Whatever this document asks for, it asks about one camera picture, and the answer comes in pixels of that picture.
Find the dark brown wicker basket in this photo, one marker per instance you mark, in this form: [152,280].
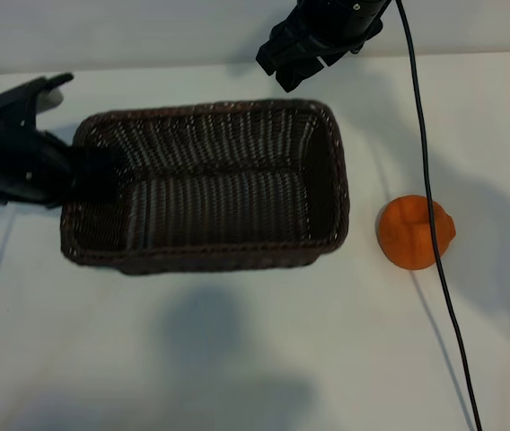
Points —
[219,197]

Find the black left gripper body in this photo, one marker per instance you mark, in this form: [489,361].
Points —
[12,166]

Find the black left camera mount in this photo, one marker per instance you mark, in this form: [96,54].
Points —
[17,101]

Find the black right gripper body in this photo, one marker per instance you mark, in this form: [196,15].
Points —
[340,20]

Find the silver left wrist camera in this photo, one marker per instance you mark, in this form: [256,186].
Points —
[52,96]

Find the orange fruit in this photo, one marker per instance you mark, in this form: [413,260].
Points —
[405,238]

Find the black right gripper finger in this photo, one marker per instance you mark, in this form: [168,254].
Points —
[284,49]
[297,74]

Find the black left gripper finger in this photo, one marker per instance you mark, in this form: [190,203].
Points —
[100,162]
[95,188]

